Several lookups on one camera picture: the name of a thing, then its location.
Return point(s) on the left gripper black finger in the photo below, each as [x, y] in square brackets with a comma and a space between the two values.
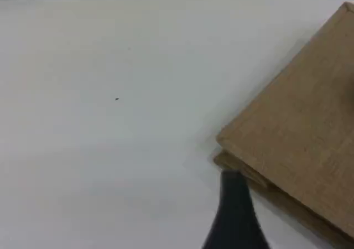
[235, 221]

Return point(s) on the brown burlap bag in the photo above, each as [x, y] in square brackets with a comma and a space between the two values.
[298, 121]

